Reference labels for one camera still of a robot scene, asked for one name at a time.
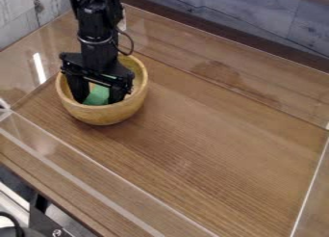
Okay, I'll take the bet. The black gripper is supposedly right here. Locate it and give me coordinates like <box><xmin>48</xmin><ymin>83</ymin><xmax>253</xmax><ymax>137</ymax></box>
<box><xmin>59</xmin><ymin>52</ymin><xmax>135</xmax><ymax>104</ymax></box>

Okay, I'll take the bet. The green rectangular stick block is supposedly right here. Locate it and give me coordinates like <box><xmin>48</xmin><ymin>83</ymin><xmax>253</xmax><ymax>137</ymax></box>
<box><xmin>83</xmin><ymin>75</ymin><xmax>119</xmax><ymax>106</ymax></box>

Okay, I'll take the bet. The round wooden bowl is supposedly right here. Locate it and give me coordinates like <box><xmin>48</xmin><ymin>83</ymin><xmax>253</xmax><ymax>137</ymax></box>
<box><xmin>55</xmin><ymin>55</ymin><xmax>149</xmax><ymax>125</ymax></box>

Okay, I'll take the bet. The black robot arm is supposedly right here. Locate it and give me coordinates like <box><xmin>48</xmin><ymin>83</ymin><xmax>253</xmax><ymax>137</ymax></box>
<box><xmin>59</xmin><ymin>0</ymin><xmax>135</xmax><ymax>104</ymax></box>

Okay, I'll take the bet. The clear acrylic corner bracket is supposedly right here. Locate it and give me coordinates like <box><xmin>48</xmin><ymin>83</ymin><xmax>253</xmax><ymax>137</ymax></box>
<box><xmin>119</xmin><ymin>8</ymin><xmax>128</xmax><ymax>32</ymax></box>

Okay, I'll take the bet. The clear acrylic tray wall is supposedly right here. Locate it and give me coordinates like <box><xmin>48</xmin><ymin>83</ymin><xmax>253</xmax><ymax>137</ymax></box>
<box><xmin>0</xmin><ymin>102</ymin><xmax>326</xmax><ymax>237</ymax></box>

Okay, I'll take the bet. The black table leg frame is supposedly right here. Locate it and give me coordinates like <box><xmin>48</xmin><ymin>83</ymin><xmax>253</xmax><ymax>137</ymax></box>
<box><xmin>28</xmin><ymin>195</ymin><xmax>71</xmax><ymax>237</ymax></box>

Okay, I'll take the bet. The black cable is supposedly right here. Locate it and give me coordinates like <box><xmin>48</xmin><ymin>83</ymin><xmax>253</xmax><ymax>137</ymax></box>
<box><xmin>0</xmin><ymin>211</ymin><xmax>24</xmax><ymax>237</ymax></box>

